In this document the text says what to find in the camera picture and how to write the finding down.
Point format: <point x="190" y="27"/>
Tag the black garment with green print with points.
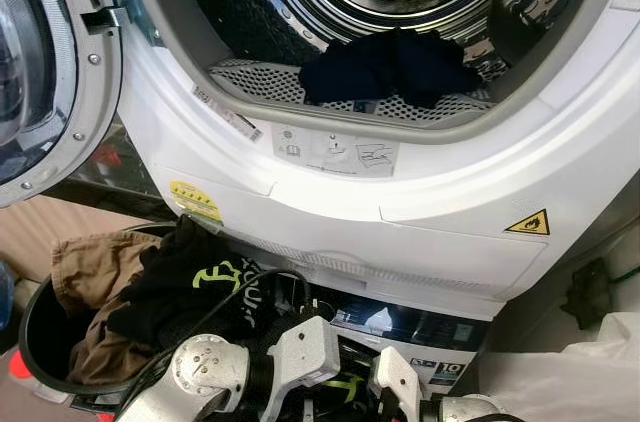
<point x="180" y="277"/>

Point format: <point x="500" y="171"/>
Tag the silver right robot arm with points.
<point x="470" y="409"/>

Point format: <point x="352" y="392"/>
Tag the washing machine with dark panel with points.
<point x="430" y="337"/>

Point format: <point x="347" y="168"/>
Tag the white plastic bag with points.
<point x="570" y="382"/>

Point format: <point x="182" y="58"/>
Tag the white tumble dryer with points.
<point x="450" y="187"/>

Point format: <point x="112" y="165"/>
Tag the yellow round sticker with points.
<point x="195" y="200"/>

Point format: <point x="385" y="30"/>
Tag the white instruction sticker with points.
<point x="335" y="152"/>

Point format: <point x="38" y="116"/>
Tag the yellow triangle warning sticker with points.
<point x="528" y="225"/>

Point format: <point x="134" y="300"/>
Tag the brown khaki garment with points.
<point x="95" y="267"/>

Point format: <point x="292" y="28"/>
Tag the black laundry basket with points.
<point x="35" y="342"/>

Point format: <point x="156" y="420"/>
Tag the narrow barcode label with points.
<point x="228" y="114"/>

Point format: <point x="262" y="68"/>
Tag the red plastic stool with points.
<point x="22" y="367"/>

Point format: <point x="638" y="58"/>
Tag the dark glossy cabinet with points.
<point x="110" y="182"/>

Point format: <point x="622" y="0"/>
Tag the grey perforated lint filter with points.
<point x="255" y="82"/>

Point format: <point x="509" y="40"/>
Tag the dark navy garment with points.
<point x="390" y="67"/>

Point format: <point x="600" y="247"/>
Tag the black drum paddle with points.
<point x="515" y="32"/>

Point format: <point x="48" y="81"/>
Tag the round dryer door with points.
<point x="85" y="72"/>

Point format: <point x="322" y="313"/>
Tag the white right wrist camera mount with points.
<point x="400" y="382"/>

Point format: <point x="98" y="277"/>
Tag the black wall fitting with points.
<point x="587" y="295"/>

